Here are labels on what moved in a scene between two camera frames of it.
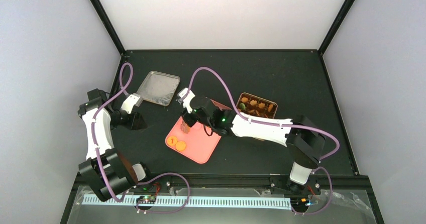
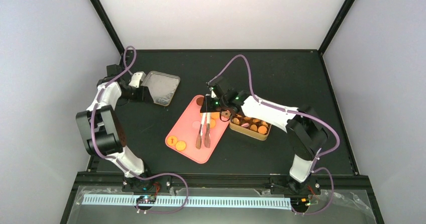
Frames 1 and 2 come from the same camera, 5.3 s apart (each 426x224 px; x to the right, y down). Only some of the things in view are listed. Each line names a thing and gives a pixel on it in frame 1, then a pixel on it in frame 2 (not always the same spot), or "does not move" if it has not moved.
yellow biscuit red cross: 172,140 does not move
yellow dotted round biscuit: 181,145 does not move
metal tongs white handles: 185,128 → 205,117
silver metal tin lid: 158,87 does not move
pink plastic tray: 197,144 does not move
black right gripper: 188,121 → 207,107
